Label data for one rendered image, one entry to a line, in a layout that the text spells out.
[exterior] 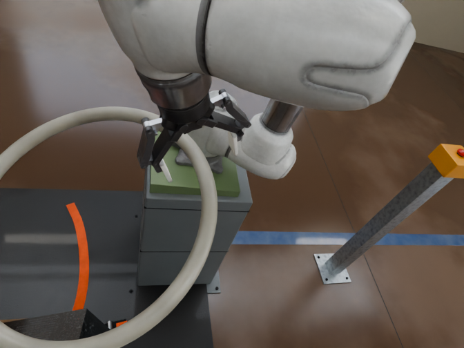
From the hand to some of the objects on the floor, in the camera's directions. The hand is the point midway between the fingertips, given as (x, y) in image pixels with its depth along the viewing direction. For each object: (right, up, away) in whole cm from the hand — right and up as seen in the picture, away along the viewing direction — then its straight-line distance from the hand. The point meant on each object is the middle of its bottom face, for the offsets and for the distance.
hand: (200, 159), depth 61 cm
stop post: (+71, -64, +146) cm, 174 cm away
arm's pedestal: (-28, -48, +126) cm, 137 cm away
